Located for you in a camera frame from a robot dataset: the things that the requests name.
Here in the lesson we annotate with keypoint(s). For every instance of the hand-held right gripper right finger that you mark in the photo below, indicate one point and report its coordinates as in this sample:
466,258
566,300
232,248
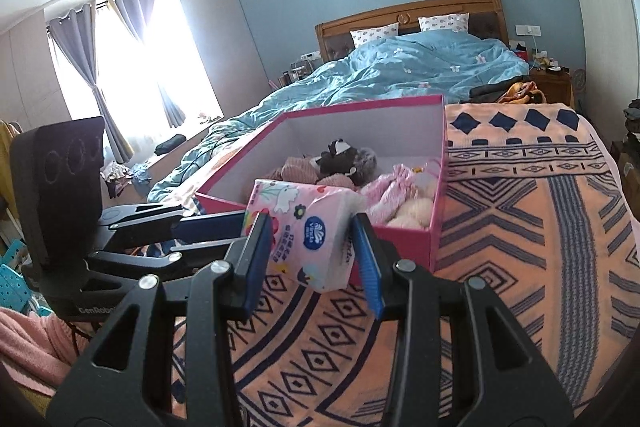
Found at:
372,274

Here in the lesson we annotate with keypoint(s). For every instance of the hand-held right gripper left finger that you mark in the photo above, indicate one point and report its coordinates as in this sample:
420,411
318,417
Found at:
257,262

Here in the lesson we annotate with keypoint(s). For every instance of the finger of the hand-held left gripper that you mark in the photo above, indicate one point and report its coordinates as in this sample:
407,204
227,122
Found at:
150,263
210,226

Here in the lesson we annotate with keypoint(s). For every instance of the pink cardboard box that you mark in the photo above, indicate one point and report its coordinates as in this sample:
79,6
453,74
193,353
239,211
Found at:
400,252

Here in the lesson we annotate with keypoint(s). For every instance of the pink printed tissue pack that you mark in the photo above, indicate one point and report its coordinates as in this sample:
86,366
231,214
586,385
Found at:
305,232

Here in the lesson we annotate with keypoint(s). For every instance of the pink knitted plush toy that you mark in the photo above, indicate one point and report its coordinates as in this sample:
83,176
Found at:
297,173

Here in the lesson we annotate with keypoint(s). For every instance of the person's left forearm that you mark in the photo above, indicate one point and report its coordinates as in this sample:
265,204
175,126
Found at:
35,342

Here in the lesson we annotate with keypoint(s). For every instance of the yellow cloth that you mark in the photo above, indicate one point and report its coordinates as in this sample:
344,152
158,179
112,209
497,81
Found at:
7,157

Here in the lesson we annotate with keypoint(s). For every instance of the clothes heap on floor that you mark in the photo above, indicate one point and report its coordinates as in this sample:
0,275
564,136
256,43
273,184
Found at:
125,177

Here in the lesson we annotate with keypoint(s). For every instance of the cream fuzzy plush toy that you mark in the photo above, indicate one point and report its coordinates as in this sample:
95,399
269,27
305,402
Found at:
412,211

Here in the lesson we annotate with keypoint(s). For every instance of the pink frilly doll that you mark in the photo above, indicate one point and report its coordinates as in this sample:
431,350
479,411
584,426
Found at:
387,194

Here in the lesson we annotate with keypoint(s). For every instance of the blue plastic basket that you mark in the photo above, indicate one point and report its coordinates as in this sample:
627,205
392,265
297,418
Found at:
12,267

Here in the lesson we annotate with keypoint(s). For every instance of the dark cloth on windowsill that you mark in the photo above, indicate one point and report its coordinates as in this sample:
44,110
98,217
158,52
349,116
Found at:
171,144

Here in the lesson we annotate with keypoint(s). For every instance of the dark brown plush toy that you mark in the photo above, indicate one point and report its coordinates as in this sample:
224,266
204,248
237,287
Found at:
340,159

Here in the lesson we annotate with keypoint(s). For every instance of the orange patterned blanket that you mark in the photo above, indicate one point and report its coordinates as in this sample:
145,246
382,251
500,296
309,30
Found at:
500,232

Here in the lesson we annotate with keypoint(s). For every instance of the purple curtain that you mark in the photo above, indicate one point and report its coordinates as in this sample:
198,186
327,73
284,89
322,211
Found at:
80,57
145,37

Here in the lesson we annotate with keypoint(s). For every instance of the cluttered bedside table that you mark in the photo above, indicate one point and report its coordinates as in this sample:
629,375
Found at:
292,74

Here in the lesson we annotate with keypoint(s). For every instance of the blue floral duvet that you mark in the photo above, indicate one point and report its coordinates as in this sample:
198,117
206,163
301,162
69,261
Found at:
380,77

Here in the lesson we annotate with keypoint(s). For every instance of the white patterned pillow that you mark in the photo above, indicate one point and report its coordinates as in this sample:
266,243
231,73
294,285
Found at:
372,36
444,23

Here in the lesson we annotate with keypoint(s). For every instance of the wooden nightstand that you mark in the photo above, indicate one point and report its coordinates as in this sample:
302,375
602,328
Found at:
552,84

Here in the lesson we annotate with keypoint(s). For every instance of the wooden bed headboard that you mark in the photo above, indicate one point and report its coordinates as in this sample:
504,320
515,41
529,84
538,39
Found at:
400,9

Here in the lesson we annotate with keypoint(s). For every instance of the dark clothes pile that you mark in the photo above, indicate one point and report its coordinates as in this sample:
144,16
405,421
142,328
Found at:
632,117

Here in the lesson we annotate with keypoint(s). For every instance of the white wall socket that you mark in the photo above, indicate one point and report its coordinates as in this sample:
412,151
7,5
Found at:
527,30
310,55

